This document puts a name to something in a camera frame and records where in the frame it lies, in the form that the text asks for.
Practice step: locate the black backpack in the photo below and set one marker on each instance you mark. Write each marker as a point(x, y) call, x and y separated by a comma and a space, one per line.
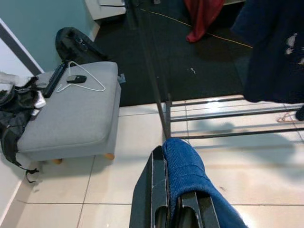
point(76, 45)

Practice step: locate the black metal clothes rack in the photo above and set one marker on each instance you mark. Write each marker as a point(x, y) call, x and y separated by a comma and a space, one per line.
point(167, 111)

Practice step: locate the navy printed t-shirt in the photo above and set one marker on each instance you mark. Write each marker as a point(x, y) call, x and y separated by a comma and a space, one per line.
point(268, 59)

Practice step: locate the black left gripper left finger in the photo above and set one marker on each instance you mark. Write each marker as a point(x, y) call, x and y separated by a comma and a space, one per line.
point(152, 190)

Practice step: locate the white cabinet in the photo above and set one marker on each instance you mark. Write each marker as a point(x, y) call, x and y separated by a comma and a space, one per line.
point(107, 13)

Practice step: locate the black crumpled cloth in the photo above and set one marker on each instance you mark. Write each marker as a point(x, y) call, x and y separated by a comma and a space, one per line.
point(300, 114)

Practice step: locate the small black device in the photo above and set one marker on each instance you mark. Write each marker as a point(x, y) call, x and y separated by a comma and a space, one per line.
point(76, 79)

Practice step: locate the black carpet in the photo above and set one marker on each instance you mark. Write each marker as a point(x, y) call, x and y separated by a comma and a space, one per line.
point(190, 78)

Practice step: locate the grey cushioned ottoman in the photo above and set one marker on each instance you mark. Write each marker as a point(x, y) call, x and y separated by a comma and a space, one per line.
point(71, 114)

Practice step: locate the blue garment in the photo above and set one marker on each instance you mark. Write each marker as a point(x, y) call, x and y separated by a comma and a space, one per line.
point(183, 166)

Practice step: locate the red cloth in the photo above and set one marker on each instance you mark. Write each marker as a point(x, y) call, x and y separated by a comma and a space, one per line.
point(202, 19)

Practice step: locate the long black device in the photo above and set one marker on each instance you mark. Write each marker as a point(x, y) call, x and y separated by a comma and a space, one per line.
point(54, 80)

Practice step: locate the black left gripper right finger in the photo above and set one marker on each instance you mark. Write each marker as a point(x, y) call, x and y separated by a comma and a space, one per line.
point(202, 213)

